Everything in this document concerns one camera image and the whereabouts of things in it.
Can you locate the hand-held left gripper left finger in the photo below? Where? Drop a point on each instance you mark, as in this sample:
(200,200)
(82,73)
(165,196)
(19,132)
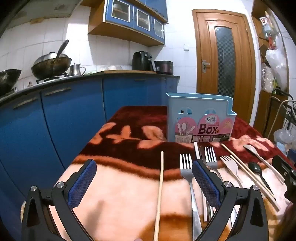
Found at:
(83,180)

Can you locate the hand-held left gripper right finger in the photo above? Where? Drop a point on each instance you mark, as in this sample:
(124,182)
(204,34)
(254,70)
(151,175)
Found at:
(205,183)

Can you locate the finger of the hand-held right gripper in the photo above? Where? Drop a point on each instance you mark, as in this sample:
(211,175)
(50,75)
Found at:
(281,163)
(292,155)

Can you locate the small metal fork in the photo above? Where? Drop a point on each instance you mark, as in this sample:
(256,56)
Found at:
(211,164)

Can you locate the white plastic knife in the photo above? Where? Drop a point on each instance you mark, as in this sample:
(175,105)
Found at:
(197,150)

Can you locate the beige plastic spoon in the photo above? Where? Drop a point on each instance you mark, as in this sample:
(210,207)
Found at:
(249,149)

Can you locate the light blue utensil box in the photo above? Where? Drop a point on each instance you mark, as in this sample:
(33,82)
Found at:
(185,104)

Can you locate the clear plastic bag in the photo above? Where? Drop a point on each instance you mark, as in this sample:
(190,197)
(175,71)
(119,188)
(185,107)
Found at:
(283,138)

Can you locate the large metal fork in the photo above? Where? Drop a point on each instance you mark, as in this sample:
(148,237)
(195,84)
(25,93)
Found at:
(186,171)

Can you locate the black spoon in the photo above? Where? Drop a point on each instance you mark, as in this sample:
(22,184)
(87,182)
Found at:
(254,167)

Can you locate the beige plastic fork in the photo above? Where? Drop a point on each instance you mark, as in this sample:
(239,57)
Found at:
(232,170)

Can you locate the black metal rack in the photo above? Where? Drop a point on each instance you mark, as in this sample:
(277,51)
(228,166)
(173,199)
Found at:
(290,111)

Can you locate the red floral plush blanket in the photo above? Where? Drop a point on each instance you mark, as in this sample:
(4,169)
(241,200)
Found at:
(129,185)

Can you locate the wooden storage shelf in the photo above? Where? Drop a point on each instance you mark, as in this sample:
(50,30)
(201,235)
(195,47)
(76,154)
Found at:
(262,109)

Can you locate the white plastic bag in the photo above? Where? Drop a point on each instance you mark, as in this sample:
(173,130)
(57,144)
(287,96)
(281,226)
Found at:
(276,67)

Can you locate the dark kitchen countertop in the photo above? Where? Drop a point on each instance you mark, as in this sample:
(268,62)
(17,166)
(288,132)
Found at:
(92,76)

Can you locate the gas stove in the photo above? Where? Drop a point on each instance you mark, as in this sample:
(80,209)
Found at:
(53,78)

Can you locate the steel kettle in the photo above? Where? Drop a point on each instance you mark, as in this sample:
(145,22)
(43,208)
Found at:
(75,70)

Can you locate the black wok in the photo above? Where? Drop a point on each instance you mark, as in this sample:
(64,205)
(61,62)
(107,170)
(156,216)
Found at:
(46,69)

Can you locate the dark rice cooker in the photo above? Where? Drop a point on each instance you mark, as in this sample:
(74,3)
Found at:
(164,67)

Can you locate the dark frying pan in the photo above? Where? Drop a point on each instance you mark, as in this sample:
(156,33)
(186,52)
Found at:
(8,80)

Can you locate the steel wok lid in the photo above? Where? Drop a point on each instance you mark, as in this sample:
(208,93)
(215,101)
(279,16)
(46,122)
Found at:
(46,58)

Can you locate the dark cooking ladle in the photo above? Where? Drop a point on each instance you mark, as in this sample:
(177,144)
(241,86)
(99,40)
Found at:
(61,51)

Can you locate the black air fryer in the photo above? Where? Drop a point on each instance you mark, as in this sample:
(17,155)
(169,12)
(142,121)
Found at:
(141,61)

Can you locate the wooden door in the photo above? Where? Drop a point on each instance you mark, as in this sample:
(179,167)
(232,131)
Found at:
(205,41)

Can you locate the range hood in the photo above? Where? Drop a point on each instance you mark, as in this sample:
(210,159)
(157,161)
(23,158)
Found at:
(46,14)

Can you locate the white wall switch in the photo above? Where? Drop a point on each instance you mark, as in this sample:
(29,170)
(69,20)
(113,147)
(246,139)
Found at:
(186,47)

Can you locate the blue wall cabinet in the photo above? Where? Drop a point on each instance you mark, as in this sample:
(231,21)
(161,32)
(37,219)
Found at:
(129,27)

